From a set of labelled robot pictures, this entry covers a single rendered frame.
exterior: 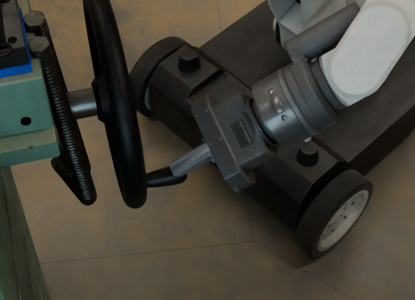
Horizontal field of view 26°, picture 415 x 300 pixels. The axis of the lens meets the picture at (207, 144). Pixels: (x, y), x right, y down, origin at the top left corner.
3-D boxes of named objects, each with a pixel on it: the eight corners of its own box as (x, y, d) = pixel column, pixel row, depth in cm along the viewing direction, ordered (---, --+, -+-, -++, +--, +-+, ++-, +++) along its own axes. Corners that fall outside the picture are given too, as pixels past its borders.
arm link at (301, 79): (323, 127, 113) (404, 83, 110) (312, 137, 102) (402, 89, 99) (279, 48, 113) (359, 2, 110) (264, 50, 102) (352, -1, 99)
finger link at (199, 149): (178, 171, 113) (220, 147, 111) (168, 170, 110) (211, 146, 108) (173, 160, 113) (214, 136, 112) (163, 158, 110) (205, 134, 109)
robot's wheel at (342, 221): (279, 248, 184) (320, 239, 201) (297, 263, 182) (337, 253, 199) (330, 169, 178) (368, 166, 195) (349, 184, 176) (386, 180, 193)
